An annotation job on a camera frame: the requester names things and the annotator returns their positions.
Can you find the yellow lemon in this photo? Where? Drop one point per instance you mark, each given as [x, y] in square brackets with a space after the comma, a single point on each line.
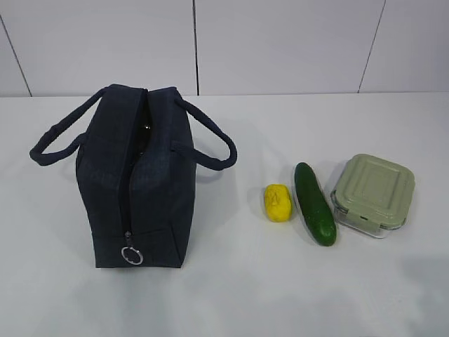
[277, 203]

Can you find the dark navy lunch bag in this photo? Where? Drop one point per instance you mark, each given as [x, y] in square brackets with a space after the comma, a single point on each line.
[136, 157]

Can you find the green cucumber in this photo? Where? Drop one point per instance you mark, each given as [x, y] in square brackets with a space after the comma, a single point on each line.
[315, 210]

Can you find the glass container green lid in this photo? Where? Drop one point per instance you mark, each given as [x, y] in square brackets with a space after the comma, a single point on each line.
[373, 195]

